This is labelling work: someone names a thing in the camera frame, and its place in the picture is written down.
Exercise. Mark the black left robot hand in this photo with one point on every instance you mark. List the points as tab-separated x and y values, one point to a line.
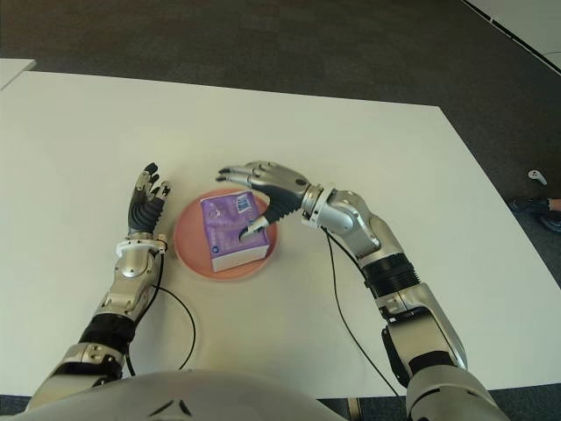
144	215

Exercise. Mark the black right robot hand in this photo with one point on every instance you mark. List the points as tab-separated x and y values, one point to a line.
280	188

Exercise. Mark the purple tissue paper pack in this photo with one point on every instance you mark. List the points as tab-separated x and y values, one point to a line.
223	228

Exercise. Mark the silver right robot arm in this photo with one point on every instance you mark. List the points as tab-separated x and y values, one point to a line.
394	263

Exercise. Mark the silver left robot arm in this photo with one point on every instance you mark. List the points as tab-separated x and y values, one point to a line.
127	289

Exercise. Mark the pink round plate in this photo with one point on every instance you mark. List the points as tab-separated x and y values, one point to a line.
188	237

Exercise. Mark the grey robot torso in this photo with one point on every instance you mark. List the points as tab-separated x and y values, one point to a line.
175	399

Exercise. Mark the white neighbouring table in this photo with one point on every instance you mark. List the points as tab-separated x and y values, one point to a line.
13	70

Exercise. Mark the dark shoe of person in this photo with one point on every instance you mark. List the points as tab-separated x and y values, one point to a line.
534	205

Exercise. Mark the white handheld controller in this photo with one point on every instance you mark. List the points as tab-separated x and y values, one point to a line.
537	176

